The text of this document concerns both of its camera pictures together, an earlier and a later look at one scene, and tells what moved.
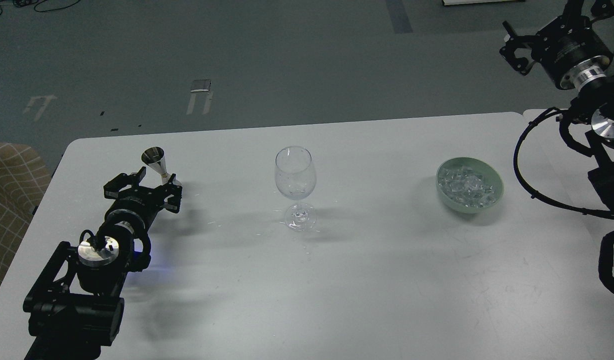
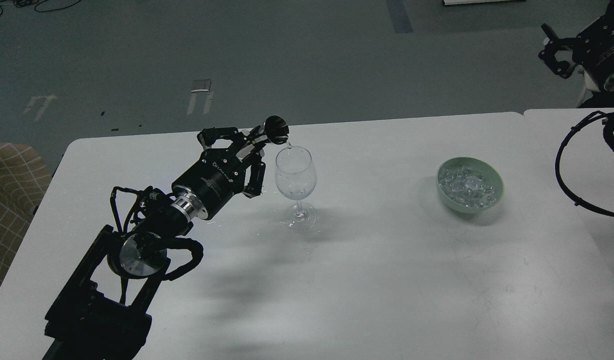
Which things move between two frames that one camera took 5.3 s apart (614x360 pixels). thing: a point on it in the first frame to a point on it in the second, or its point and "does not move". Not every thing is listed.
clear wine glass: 295,177 does not move
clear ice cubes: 467,186 does not move
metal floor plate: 201,85 does not move
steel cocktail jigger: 155,157 to 275,129
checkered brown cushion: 17,179 does not move
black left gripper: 137,205 to 220,172
